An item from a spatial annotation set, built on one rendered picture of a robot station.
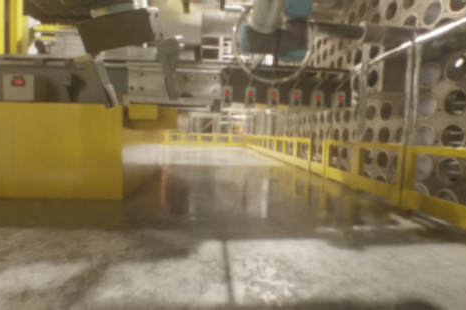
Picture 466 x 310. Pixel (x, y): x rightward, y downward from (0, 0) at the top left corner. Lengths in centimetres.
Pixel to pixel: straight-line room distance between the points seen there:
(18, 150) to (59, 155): 25
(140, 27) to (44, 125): 147
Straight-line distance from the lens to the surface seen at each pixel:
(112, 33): 49
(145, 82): 204
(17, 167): 198
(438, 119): 283
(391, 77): 292
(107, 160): 170
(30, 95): 223
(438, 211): 166
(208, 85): 198
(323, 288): 83
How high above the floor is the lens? 43
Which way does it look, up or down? 5 degrees down
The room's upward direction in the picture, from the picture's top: 2 degrees clockwise
